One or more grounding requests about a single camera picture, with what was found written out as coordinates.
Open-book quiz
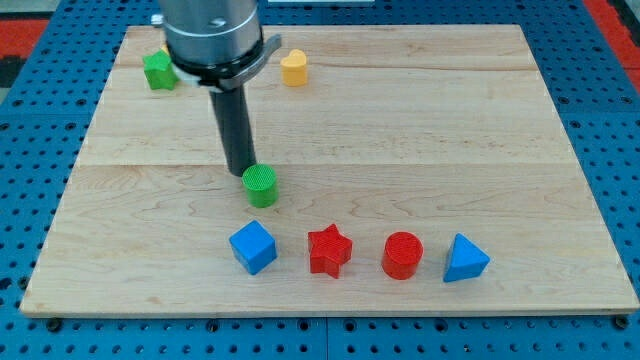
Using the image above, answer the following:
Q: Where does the yellow block behind arm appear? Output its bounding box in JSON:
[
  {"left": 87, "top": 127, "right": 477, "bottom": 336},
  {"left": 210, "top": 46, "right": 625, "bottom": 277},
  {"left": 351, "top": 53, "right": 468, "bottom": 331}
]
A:
[{"left": 160, "top": 44, "right": 170, "bottom": 56}]

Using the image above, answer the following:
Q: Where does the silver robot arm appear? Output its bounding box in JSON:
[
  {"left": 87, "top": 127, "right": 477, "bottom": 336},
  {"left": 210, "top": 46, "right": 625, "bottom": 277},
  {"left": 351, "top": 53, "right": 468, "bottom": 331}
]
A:
[{"left": 158, "top": 0, "right": 282, "bottom": 177}]

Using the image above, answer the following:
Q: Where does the green star block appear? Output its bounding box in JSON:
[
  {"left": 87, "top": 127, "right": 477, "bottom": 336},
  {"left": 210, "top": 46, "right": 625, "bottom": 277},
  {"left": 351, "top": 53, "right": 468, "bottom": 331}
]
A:
[{"left": 142, "top": 50, "right": 179, "bottom": 90}]

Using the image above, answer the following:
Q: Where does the red star block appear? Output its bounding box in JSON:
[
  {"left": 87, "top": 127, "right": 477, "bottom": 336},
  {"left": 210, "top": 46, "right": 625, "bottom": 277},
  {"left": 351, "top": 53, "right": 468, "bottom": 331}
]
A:
[{"left": 307, "top": 224, "right": 353, "bottom": 279}]

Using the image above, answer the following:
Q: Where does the green cylinder block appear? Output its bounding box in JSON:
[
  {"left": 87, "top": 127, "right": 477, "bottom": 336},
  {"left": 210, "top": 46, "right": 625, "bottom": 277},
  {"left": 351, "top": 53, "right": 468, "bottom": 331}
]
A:
[{"left": 242, "top": 164, "right": 279, "bottom": 208}]

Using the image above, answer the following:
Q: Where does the blue triangle block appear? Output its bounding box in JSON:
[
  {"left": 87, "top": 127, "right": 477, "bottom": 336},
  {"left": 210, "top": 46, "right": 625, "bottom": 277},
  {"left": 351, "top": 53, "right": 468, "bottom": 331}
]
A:
[{"left": 443, "top": 233, "right": 491, "bottom": 283}]

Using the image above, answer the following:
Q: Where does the red cylinder block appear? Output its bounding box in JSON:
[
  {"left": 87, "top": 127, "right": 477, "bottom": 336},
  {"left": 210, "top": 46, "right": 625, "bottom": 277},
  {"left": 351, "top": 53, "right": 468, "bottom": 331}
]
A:
[{"left": 381, "top": 231, "right": 424, "bottom": 280}]

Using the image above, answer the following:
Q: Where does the wooden board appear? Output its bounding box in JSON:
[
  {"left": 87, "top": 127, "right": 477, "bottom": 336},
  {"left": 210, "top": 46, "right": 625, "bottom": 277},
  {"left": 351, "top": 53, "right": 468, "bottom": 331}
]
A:
[{"left": 21, "top": 25, "right": 639, "bottom": 319}]

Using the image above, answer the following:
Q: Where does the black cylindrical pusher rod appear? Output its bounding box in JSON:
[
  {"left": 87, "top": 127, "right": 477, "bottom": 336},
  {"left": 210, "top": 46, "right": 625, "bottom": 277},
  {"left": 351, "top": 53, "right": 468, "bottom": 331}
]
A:
[{"left": 210, "top": 86, "right": 256, "bottom": 176}]

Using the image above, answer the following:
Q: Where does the yellow heart block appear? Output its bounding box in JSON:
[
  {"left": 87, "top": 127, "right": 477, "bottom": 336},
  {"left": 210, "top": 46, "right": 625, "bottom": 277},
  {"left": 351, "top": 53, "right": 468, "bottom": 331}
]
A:
[{"left": 280, "top": 49, "right": 308, "bottom": 87}]

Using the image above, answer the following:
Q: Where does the blue cube block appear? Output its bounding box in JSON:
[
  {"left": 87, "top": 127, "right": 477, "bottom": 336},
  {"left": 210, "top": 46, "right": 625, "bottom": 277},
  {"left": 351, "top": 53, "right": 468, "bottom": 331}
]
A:
[{"left": 229, "top": 220, "right": 278, "bottom": 275}]

